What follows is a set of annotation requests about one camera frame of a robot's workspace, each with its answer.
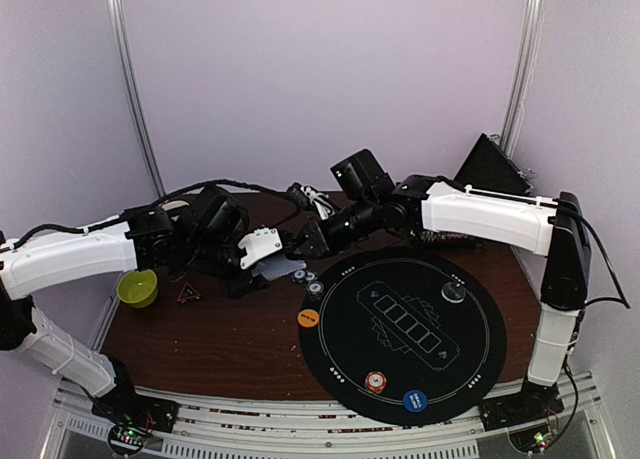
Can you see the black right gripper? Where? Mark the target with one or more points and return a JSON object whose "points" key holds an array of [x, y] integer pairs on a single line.
{"points": [[314, 236]]}

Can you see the round black poker mat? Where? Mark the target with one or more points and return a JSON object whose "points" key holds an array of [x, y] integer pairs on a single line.
{"points": [[383, 311]]}

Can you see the black poker chip case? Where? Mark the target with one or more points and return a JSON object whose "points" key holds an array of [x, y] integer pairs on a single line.
{"points": [[488, 168]]}

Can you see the grey dealer button on mat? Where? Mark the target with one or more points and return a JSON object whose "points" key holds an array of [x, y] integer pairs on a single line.
{"points": [[454, 292]]}

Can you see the lime green bowl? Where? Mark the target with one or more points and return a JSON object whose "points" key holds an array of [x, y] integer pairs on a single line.
{"points": [[138, 289]]}

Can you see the white floral ceramic mug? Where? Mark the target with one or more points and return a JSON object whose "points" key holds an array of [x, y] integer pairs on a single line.
{"points": [[175, 204]]}

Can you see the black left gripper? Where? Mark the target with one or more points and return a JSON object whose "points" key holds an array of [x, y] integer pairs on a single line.
{"points": [[237, 288]]}

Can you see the purple poker chip stack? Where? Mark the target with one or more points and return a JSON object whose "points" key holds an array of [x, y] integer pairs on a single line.
{"points": [[315, 290]]}

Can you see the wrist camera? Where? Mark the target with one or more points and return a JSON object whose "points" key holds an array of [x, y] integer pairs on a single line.
{"points": [[312, 200], [258, 245]]}

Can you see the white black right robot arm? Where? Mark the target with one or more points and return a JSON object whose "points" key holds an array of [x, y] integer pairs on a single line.
{"points": [[553, 228]]}

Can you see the aluminium corner post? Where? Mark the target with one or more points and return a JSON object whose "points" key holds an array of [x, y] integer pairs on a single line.
{"points": [[118, 21], [523, 73]]}

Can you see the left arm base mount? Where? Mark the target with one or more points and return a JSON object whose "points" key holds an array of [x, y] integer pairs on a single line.
{"points": [[128, 408]]}

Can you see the right aluminium corner post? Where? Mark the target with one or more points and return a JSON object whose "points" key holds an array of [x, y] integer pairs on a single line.
{"points": [[523, 73]]}

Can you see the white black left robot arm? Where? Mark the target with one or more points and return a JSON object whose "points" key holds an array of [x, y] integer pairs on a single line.
{"points": [[200, 227]]}

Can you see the poker chip row in case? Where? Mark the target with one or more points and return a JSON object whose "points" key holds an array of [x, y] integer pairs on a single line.
{"points": [[433, 237]]}

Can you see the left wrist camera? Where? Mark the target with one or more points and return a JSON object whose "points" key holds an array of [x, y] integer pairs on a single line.
{"points": [[258, 245]]}

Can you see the left aluminium corner post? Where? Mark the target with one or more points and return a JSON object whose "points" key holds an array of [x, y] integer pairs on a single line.
{"points": [[118, 21]]}

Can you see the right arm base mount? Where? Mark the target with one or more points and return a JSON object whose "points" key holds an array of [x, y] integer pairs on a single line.
{"points": [[520, 408]]}

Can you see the grey playing card deck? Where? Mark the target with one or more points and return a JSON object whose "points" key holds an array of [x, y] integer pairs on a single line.
{"points": [[275, 267]]}

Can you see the orange big blind button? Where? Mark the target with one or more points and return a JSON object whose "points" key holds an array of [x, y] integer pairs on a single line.
{"points": [[308, 318]]}

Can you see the blue small blind button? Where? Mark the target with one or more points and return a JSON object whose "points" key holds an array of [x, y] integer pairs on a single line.
{"points": [[415, 401]]}

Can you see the black red triangle marker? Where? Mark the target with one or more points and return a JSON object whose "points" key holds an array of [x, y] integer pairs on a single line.
{"points": [[188, 294]]}

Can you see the orange poker chip stack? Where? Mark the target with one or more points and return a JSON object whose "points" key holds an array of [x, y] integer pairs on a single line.
{"points": [[375, 382]]}

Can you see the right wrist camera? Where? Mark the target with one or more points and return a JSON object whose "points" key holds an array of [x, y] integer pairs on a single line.
{"points": [[312, 200]]}

